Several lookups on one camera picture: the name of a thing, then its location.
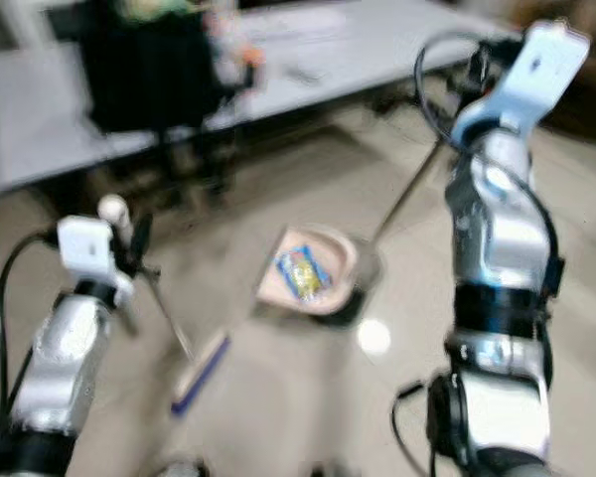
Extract broom with purple brush head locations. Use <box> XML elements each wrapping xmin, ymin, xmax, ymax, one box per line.
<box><xmin>97</xmin><ymin>194</ymin><xmax>232</xmax><ymax>418</ymax></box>

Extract beige long-handled dustpan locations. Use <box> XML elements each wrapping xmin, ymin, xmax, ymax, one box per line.
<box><xmin>254</xmin><ymin>137</ymin><xmax>450</xmax><ymax>321</ymax></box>

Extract long white table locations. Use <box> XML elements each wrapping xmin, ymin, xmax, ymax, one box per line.
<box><xmin>0</xmin><ymin>0</ymin><xmax>525</xmax><ymax>196</ymax></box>

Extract yellow and blue snack wrapper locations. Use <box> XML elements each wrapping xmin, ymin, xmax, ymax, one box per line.
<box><xmin>275</xmin><ymin>245</ymin><xmax>335</xmax><ymax>300</ymax></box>

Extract black office chair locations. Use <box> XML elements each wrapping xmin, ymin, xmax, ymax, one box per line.
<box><xmin>82</xmin><ymin>0</ymin><xmax>237</xmax><ymax>200</ymax></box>

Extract small orange object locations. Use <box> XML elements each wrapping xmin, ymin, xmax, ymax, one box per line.
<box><xmin>238</xmin><ymin>44</ymin><xmax>265</xmax><ymax>73</ymax></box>

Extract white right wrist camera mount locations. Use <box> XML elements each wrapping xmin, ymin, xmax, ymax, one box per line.
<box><xmin>450</xmin><ymin>20</ymin><xmax>593</xmax><ymax>142</ymax></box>

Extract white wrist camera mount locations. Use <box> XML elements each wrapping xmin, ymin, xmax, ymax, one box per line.
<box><xmin>57</xmin><ymin>216</ymin><xmax>117</xmax><ymax>286</ymax></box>
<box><xmin>450</xmin><ymin>20</ymin><xmax>593</xmax><ymax>142</ymax></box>

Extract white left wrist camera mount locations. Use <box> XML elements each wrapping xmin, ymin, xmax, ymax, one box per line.
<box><xmin>57</xmin><ymin>216</ymin><xmax>117</xmax><ymax>286</ymax></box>

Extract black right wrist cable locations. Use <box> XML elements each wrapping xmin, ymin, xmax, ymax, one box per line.
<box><xmin>413</xmin><ymin>30</ymin><xmax>488</xmax><ymax>150</ymax></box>

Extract black floor cable bundle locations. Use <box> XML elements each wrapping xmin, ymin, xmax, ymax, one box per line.
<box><xmin>368</xmin><ymin>87</ymin><xmax>438</xmax><ymax>125</ymax></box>

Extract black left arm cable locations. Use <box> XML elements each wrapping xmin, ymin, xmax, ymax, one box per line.
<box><xmin>0</xmin><ymin>230</ymin><xmax>61</xmax><ymax>468</ymax></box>

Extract black right elbow cable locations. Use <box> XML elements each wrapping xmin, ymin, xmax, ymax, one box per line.
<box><xmin>389</xmin><ymin>381</ymin><xmax>443</xmax><ymax>477</ymax></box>

